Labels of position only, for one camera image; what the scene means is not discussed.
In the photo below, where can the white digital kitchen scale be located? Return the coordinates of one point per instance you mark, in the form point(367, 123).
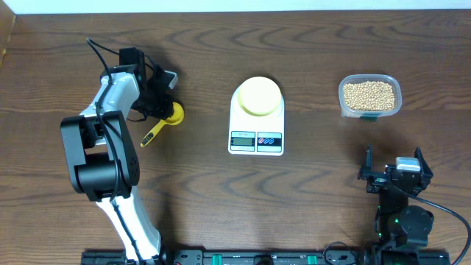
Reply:
point(256, 135)

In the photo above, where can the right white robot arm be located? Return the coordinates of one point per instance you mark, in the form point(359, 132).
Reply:
point(402, 228)

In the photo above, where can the yellow measuring scoop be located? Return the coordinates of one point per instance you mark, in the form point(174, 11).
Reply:
point(173, 120)

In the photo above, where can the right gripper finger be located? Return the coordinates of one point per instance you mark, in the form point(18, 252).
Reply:
point(368, 159)
point(424, 168)

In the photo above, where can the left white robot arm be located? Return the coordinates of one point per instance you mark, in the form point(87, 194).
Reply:
point(101, 157)

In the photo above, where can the yellow plastic bowl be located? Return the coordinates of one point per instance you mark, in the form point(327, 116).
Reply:
point(259, 96)

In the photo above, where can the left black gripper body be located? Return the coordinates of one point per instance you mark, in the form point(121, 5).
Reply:
point(154, 104)

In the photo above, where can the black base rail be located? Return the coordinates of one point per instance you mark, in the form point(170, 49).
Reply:
point(198, 257)

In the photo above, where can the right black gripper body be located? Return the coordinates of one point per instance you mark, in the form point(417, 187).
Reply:
point(377, 180)

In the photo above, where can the clear container of soybeans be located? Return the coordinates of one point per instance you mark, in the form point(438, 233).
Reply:
point(369, 96)

